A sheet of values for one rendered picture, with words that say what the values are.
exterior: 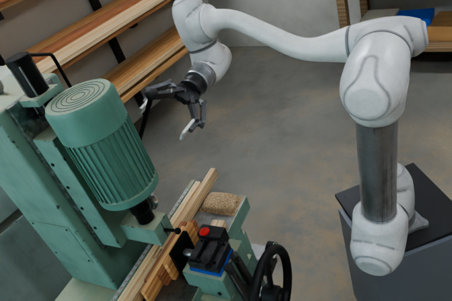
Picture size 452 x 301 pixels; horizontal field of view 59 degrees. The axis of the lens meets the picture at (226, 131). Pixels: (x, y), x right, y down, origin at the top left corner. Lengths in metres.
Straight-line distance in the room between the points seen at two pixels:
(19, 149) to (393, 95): 0.91
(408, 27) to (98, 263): 1.12
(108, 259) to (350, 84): 0.95
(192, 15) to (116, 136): 0.46
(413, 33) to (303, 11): 3.46
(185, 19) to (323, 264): 1.54
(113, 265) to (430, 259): 1.10
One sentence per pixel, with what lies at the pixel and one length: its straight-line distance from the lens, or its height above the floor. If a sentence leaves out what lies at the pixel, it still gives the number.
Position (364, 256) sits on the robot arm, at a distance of 1.32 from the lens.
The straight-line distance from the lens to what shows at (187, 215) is 1.41.
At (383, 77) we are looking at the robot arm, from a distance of 0.90.
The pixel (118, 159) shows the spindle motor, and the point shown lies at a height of 1.34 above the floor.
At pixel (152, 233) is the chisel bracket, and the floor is 1.06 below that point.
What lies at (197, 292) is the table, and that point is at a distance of 1.24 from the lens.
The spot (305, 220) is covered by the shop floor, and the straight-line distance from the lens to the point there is 2.53.
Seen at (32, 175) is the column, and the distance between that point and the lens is 1.20.
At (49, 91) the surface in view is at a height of 1.52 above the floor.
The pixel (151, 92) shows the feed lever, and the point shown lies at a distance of 1.07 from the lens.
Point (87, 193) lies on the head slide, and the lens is 1.18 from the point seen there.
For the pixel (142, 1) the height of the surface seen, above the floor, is 1.12.
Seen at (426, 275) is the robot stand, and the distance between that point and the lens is 1.73.
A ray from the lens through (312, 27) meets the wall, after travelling 4.51.
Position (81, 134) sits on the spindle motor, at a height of 1.45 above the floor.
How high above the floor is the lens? 1.85
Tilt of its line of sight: 32 degrees down
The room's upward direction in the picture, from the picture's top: 19 degrees counter-clockwise
